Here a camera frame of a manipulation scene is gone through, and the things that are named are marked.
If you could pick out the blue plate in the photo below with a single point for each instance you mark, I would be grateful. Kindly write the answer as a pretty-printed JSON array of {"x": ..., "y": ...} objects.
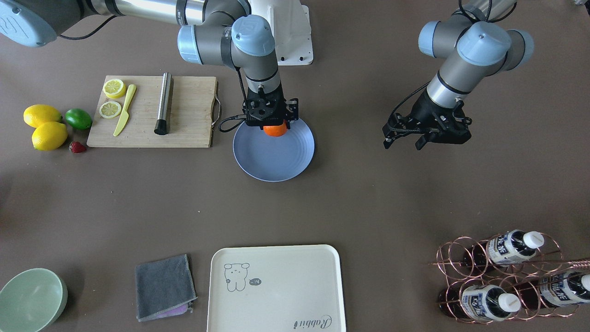
[{"x": 274, "y": 159}]

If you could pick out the tea bottle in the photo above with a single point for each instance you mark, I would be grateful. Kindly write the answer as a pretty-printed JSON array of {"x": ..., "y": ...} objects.
[
  {"x": 479, "y": 303},
  {"x": 555, "y": 291},
  {"x": 504, "y": 250}
]

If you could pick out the copper wire bottle rack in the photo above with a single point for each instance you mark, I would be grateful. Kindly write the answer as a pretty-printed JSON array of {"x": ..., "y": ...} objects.
[{"x": 547, "y": 261}]

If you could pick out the tea bottle upper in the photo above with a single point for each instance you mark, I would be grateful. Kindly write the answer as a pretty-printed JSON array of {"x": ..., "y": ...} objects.
[{"x": 504, "y": 250}]

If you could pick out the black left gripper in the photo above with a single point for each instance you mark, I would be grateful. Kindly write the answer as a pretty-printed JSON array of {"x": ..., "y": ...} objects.
[{"x": 424, "y": 112}]

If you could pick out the red strawberry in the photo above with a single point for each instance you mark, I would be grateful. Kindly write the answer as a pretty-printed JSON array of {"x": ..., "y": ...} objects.
[{"x": 76, "y": 147}]

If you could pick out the cream rabbit tray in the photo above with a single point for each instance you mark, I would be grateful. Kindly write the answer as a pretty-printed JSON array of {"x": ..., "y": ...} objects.
[{"x": 294, "y": 288}]

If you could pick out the yellow plastic knife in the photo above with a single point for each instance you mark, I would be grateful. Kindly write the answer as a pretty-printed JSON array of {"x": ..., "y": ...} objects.
[{"x": 124, "y": 116}]

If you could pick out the green lime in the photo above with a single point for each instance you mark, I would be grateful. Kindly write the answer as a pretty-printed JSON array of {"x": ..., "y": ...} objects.
[{"x": 78, "y": 119}]

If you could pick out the wooden cutting board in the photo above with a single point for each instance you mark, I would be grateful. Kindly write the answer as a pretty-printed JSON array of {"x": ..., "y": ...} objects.
[{"x": 190, "y": 115}]

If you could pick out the steel cylinder black cap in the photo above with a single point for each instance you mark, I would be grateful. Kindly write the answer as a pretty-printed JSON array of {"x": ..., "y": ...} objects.
[{"x": 166, "y": 93}]

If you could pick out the yellow lemon upper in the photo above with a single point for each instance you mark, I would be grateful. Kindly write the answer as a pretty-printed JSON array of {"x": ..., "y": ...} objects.
[{"x": 38, "y": 114}]

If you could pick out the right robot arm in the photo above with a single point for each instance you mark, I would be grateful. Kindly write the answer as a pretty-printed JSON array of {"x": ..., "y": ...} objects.
[{"x": 211, "y": 32}]

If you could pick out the thin lemon slice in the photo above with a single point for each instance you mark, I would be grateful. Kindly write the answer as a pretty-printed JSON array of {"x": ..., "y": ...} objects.
[{"x": 110, "y": 109}]

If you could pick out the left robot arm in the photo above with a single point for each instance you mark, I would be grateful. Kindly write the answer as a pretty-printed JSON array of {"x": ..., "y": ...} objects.
[{"x": 473, "y": 47}]

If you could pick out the yellow lemon lower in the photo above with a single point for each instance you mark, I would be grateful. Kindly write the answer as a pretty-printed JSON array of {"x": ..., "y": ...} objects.
[{"x": 49, "y": 136}]

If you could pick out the tea bottle lower middle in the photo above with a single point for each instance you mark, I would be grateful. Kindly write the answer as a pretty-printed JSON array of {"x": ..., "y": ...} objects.
[{"x": 479, "y": 303}]

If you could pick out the tea bottle outer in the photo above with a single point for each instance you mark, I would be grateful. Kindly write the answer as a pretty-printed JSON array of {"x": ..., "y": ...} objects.
[{"x": 555, "y": 291}]

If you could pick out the green bowl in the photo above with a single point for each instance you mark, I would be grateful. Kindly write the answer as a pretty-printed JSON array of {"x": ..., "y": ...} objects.
[{"x": 32, "y": 300}]

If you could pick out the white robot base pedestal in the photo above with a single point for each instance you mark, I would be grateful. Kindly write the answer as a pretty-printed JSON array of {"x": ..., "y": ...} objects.
[{"x": 290, "y": 25}]

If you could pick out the grey folded cloth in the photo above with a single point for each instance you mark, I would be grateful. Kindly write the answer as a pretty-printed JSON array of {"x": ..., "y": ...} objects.
[{"x": 164, "y": 288}]

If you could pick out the orange mandarin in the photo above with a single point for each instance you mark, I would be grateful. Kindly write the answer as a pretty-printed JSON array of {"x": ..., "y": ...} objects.
[{"x": 276, "y": 130}]

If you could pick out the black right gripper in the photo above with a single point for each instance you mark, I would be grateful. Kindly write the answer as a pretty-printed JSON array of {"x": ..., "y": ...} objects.
[{"x": 292, "y": 110}]

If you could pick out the yellow lemon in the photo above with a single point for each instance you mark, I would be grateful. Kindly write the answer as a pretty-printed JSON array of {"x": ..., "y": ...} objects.
[
  {"x": 38, "y": 114},
  {"x": 49, "y": 136}
]

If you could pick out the lemon half thick slice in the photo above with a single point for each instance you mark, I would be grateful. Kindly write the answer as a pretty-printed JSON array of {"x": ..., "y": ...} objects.
[{"x": 114, "y": 88}]

